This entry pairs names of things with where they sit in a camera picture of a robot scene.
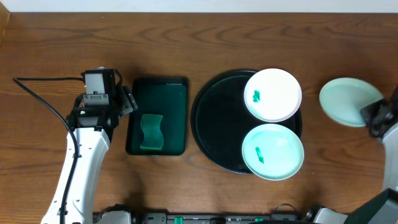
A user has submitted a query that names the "black round serving tray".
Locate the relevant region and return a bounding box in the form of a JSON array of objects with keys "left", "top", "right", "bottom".
[{"left": 191, "top": 70, "right": 302, "bottom": 174}]

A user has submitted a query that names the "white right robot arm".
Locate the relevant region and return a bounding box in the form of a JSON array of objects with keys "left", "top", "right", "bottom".
[{"left": 304, "top": 90, "right": 397, "bottom": 224}]

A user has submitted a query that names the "black rectangular water tray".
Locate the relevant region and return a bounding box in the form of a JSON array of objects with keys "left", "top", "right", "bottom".
[{"left": 126, "top": 78, "right": 188, "bottom": 156}]

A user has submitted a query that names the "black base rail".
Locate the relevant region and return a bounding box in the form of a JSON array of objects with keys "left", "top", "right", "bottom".
[{"left": 93, "top": 204, "right": 306, "bottom": 224}]

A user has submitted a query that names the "white plate front green stain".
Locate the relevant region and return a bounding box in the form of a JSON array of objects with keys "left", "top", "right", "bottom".
[{"left": 241, "top": 124, "right": 304, "bottom": 181}]

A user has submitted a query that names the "green scouring sponge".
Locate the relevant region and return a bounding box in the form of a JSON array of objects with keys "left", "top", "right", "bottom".
[{"left": 140, "top": 114, "right": 164, "bottom": 151}]

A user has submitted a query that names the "white plate with green stain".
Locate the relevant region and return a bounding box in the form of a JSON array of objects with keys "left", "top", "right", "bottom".
[{"left": 319, "top": 77, "right": 384, "bottom": 128}]

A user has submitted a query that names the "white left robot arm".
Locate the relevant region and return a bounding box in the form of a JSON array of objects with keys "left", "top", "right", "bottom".
[{"left": 41, "top": 86, "right": 137, "bottom": 223}]

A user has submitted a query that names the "white plate at back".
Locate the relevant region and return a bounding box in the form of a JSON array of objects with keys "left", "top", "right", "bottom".
[{"left": 243, "top": 68, "right": 302, "bottom": 123}]

